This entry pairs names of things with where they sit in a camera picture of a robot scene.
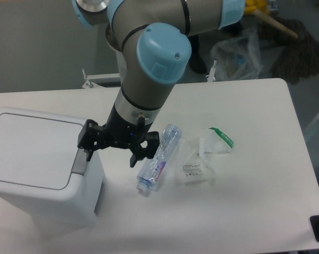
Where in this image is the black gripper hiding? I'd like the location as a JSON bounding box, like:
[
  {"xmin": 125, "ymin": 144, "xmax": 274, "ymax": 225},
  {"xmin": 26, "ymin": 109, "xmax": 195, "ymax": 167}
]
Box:
[{"xmin": 77, "ymin": 108, "xmax": 160, "ymax": 167}]

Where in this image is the white push-button trash can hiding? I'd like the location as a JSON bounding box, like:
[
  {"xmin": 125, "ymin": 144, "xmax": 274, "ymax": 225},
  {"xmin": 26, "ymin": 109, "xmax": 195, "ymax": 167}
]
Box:
[{"xmin": 0, "ymin": 107, "xmax": 105, "ymax": 225}]

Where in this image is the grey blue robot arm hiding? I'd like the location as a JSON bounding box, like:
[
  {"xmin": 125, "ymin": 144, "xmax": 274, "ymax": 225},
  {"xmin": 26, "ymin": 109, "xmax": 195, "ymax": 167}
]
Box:
[{"xmin": 73, "ymin": 1, "xmax": 245, "ymax": 167}]

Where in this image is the clear plastic water bottle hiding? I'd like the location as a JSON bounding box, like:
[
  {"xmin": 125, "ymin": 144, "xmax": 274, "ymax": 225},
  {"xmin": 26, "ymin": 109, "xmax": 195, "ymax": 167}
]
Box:
[{"xmin": 136, "ymin": 124, "xmax": 182, "ymax": 196}]

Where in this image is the crumpled clear plastic bag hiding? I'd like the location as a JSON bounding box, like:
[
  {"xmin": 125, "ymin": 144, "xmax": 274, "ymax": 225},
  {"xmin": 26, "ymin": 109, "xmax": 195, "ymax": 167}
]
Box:
[{"xmin": 178, "ymin": 127, "xmax": 234, "ymax": 185}]

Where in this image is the clear bag on floor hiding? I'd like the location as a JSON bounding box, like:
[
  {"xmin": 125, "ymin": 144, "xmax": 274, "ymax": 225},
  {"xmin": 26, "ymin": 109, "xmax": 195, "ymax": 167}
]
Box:
[{"xmin": 210, "ymin": 28, "xmax": 263, "ymax": 81}]

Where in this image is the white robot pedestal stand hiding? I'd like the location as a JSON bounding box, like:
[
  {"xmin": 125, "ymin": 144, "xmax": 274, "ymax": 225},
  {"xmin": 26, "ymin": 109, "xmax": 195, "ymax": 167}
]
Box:
[{"xmin": 81, "ymin": 29, "xmax": 218, "ymax": 89}]

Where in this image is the grey string mop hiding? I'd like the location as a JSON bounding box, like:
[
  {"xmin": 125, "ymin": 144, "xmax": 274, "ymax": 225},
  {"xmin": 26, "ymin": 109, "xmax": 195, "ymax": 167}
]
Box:
[{"xmin": 253, "ymin": 10, "xmax": 319, "ymax": 85}]

